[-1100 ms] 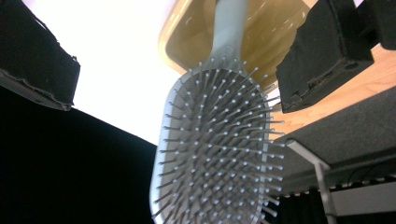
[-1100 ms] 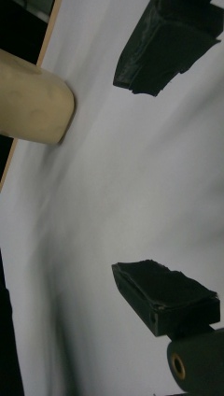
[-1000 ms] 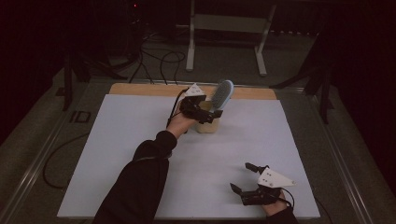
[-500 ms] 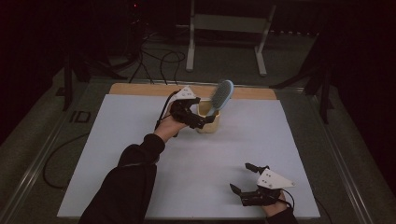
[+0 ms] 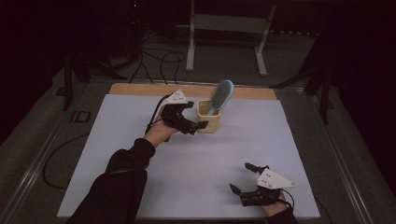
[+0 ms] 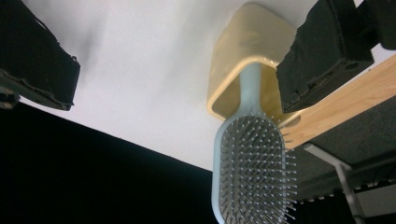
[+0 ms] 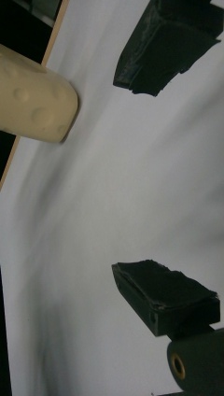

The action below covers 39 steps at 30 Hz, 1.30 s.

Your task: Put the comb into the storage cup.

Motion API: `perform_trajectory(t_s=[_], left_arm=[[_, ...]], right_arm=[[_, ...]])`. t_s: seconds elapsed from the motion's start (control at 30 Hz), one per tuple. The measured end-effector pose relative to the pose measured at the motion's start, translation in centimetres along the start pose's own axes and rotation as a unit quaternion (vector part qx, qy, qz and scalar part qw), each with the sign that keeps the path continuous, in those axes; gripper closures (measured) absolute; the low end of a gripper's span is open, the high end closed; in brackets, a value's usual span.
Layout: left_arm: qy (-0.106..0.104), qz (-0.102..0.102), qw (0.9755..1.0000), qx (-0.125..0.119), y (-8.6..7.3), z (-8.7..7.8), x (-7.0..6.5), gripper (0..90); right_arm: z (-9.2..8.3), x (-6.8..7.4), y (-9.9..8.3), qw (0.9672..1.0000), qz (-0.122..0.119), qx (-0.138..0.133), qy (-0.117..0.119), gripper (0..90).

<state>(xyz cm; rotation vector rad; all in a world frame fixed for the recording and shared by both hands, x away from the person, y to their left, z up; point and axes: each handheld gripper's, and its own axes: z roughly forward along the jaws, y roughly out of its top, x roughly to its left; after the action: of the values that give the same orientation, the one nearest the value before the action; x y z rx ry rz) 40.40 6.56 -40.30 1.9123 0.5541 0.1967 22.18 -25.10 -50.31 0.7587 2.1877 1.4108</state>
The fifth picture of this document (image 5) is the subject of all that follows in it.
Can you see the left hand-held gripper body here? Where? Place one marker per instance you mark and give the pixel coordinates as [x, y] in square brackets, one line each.
[172, 116]

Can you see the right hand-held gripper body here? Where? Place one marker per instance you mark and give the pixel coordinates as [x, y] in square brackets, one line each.
[271, 182]

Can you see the cream yellow holder cup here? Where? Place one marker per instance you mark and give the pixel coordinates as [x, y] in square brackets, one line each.
[208, 125]

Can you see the light blue hairbrush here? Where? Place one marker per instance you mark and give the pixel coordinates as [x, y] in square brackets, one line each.
[221, 93]

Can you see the person's left hand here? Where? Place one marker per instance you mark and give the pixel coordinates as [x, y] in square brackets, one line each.
[157, 132]

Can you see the person's right hand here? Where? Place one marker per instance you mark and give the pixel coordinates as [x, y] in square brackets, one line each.
[275, 209]

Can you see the white table mat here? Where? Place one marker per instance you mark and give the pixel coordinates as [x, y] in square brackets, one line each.
[202, 161]

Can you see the white metal stand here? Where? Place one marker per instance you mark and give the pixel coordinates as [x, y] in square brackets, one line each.
[230, 23]

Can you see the black metal stand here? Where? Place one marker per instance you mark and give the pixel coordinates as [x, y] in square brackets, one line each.
[67, 84]
[325, 99]

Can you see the metal floor rail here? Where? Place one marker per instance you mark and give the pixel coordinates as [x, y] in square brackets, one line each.
[339, 155]
[34, 168]

